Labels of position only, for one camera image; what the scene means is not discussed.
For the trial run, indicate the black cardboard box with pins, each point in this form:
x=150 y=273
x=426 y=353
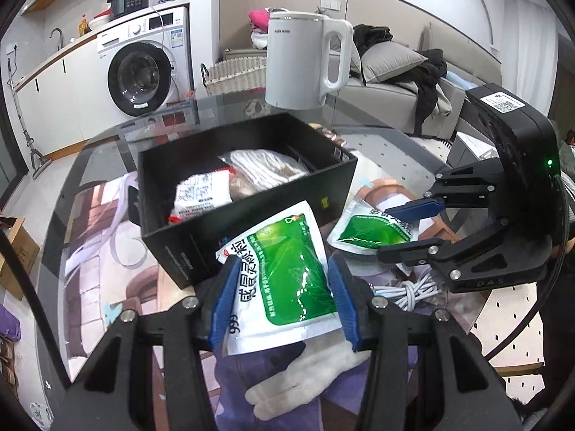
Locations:
x=179 y=242

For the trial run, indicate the grey sofa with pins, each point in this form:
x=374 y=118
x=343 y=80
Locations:
x=382 y=103

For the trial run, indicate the green and white packet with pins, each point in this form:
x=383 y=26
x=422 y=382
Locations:
x=373 y=229
x=287 y=269

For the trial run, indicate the white box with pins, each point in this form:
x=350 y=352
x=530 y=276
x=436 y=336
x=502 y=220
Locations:
x=467 y=148

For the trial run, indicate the flat mop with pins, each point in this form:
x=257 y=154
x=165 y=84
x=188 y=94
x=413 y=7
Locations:
x=38 y=161

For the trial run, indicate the white washing machine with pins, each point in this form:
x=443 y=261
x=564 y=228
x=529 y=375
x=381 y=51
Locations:
x=139 y=81

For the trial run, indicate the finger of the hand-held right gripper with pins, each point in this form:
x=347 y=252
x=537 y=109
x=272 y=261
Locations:
x=404 y=253
x=415 y=210

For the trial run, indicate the brown open carton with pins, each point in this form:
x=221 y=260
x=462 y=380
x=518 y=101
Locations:
x=22 y=251

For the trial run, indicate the dark jacket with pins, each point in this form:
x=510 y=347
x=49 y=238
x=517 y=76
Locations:
x=426 y=85

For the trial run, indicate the white packet with red label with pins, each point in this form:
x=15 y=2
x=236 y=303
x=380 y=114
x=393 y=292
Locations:
x=200 y=193

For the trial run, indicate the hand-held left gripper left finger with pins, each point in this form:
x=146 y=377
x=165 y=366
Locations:
x=227 y=296

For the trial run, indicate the grey pillow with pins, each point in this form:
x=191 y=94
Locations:
x=391 y=60

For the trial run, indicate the white electric kettle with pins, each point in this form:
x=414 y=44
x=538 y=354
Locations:
x=296 y=63

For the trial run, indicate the white bowl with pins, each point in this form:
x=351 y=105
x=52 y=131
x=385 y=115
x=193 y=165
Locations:
x=99 y=21

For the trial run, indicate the white wicker basket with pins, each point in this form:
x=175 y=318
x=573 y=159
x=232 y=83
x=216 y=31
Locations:
x=233 y=76

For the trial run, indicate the white glove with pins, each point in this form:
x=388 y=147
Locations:
x=305 y=377

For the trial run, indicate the black faucet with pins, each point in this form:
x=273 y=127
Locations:
x=62 y=41

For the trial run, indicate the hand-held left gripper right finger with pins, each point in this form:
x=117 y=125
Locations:
x=343 y=301

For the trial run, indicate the dark cloth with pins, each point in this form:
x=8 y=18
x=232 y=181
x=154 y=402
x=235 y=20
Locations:
x=377 y=38

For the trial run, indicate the white kitchen counter cabinets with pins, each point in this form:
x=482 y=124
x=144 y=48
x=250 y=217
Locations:
x=67 y=107

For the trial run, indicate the light blue cloth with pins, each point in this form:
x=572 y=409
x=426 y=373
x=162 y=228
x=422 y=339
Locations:
x=462 y=83

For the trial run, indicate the printed table mat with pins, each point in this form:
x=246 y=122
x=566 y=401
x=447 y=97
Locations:
x=90 y=242

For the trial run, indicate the pink cloth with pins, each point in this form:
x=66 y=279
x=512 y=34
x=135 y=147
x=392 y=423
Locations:
x=260 y=18

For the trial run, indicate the white wall switch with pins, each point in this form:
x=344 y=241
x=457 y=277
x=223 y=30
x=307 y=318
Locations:
x=330 y=4

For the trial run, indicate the yellow bottle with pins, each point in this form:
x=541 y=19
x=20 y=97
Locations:
x=83 y=27

